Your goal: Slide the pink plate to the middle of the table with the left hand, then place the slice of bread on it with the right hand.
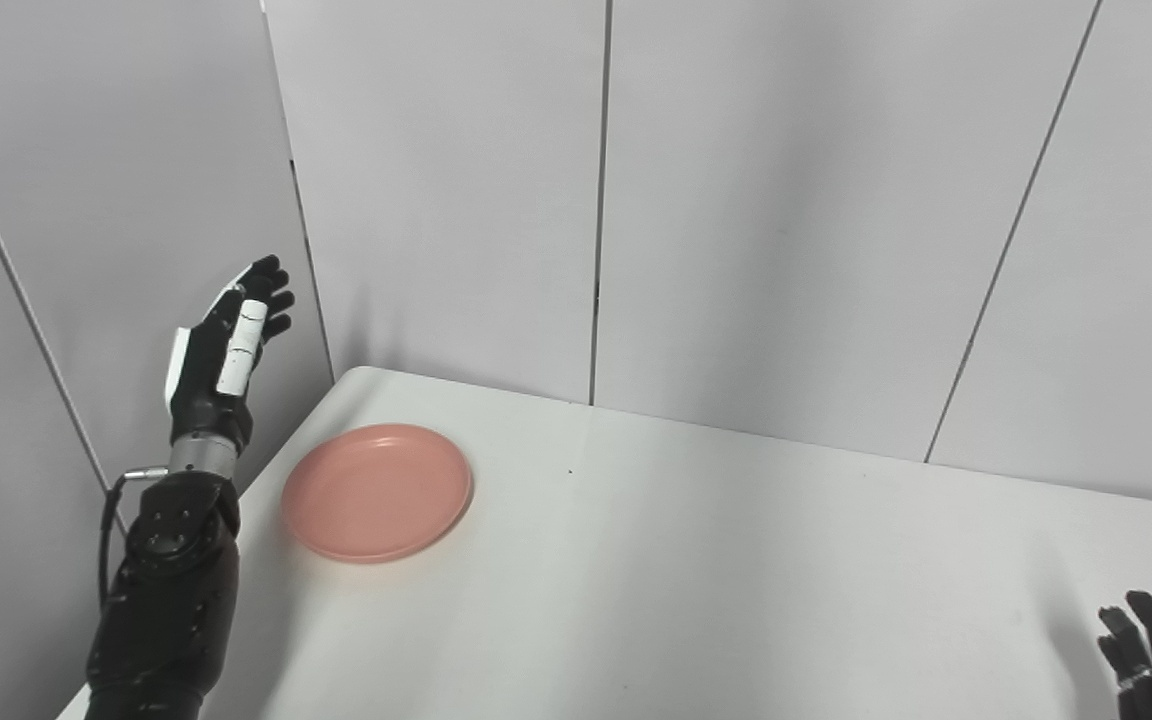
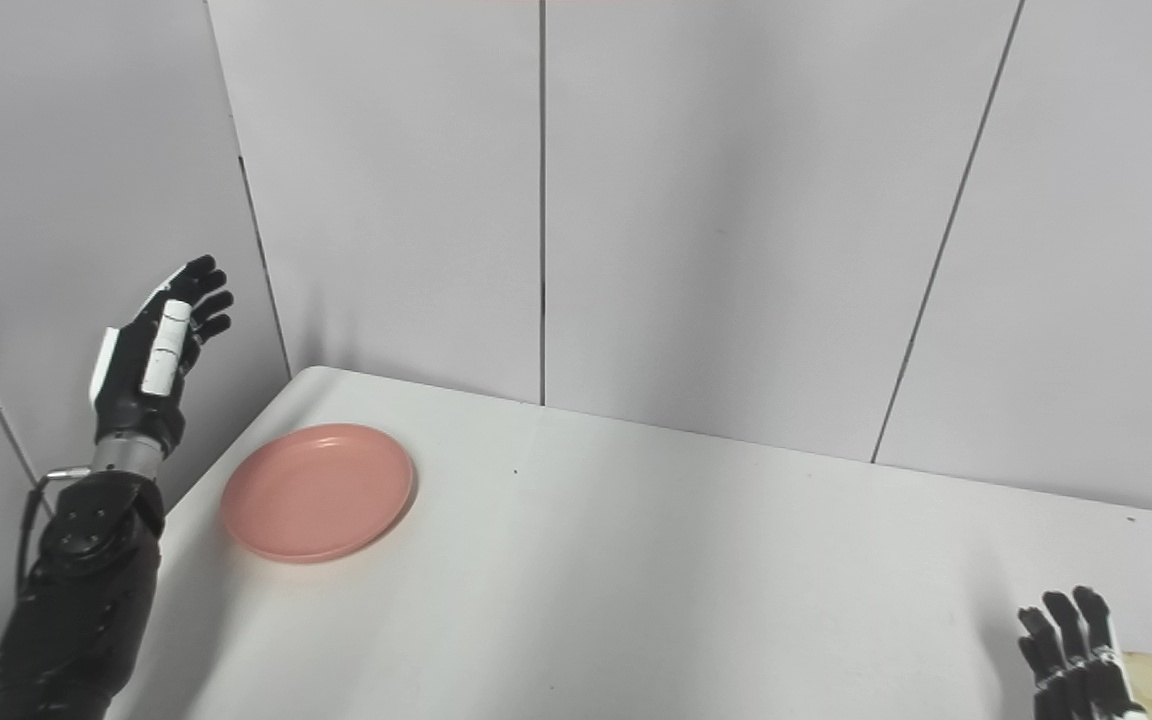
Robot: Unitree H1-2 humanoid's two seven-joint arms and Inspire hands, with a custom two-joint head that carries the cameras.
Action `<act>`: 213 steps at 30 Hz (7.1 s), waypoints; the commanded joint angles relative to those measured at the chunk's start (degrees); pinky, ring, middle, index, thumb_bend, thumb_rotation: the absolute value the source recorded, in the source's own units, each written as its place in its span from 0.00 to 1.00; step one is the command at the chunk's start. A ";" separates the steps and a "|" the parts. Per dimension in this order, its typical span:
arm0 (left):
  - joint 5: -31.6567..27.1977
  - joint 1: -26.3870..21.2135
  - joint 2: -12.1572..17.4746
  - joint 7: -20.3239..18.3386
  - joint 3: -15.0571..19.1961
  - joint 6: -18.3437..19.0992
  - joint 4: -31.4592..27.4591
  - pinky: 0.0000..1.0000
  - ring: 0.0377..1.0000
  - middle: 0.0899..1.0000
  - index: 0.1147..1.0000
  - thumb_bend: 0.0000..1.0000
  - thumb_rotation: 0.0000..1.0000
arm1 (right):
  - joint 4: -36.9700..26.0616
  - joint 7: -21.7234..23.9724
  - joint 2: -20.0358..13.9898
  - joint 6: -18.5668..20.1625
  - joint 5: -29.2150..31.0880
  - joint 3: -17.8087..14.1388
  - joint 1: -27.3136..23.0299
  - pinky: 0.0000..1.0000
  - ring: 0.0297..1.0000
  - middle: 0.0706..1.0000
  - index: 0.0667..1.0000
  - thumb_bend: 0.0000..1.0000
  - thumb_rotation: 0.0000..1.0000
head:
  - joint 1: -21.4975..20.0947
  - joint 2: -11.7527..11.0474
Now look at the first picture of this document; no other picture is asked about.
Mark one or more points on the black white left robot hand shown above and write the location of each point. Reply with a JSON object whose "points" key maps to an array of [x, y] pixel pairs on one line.
{"points": [[201, 390]]}

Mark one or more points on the pink round plate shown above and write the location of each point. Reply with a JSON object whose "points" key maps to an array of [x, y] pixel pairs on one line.
{"points": [[376, 490]]}

